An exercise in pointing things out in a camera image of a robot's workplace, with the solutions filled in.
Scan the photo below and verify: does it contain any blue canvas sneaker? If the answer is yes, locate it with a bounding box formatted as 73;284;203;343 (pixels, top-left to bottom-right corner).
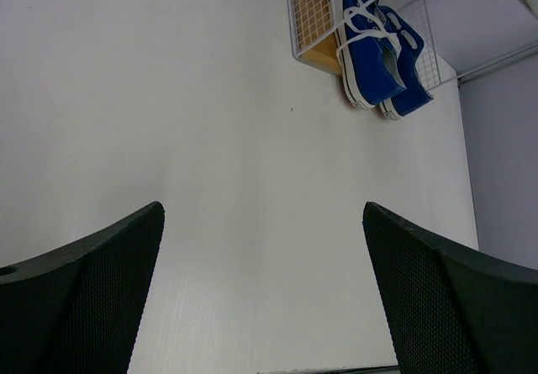
332;0;405;108
376;1;433;120

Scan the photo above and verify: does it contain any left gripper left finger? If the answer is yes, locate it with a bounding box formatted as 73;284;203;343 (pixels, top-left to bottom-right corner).
1;202;165;373

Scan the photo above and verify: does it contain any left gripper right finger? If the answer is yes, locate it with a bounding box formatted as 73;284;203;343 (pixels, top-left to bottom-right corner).
362;202;537;373

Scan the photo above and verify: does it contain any white wire shoe shelf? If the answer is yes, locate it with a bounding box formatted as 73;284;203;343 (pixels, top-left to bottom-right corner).
287;0;537;89

